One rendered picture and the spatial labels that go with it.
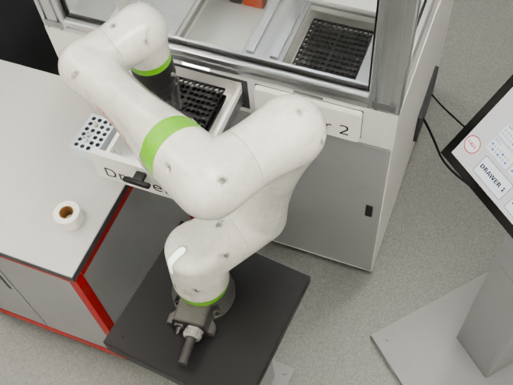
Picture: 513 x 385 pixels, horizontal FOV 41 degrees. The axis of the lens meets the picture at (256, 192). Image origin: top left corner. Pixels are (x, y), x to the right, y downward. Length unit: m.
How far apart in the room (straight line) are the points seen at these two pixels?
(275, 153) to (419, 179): 1.73
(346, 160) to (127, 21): 0.81
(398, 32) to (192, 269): 0.66
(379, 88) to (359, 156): 0.29
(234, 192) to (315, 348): 1.43
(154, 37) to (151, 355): 0.70
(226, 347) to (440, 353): 1.02
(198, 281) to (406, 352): 1.13
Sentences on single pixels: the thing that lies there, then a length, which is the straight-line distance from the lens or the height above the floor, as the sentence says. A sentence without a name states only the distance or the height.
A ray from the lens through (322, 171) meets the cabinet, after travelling 2.03.
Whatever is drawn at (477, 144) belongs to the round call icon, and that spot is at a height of 1.02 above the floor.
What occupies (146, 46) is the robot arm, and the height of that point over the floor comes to 1.32.
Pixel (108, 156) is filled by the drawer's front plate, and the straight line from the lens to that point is 1.75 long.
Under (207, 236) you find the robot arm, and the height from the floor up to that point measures 1.05.
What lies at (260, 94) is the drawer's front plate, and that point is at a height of 0.91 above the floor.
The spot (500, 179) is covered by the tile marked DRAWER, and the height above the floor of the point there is 1.01.
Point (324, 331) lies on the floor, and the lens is 2.46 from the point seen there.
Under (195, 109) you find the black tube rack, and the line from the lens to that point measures 1.83.
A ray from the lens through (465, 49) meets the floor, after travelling 3.25.
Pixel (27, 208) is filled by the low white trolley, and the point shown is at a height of 0.76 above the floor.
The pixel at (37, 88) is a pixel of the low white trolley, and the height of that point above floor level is 0.76.
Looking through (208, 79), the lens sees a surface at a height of 0.88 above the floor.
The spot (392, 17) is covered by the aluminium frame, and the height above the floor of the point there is 1.26.
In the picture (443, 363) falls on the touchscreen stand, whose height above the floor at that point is 0.04.
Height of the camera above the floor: 2.30
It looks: 57 degrees down
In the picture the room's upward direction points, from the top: 7 degrees counter-clockwise
